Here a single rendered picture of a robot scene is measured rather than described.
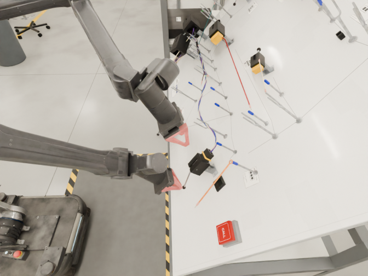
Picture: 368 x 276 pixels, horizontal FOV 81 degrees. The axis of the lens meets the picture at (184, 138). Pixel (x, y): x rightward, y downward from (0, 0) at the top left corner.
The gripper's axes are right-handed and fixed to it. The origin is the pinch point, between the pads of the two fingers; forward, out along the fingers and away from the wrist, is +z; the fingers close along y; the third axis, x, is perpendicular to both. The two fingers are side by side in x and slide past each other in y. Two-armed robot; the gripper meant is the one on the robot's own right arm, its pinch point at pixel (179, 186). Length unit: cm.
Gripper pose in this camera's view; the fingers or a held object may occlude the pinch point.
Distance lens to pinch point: 77.2
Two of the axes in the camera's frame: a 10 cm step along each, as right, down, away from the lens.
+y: -2.1, -5.9, 7.8
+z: 6.8, 4.8, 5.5
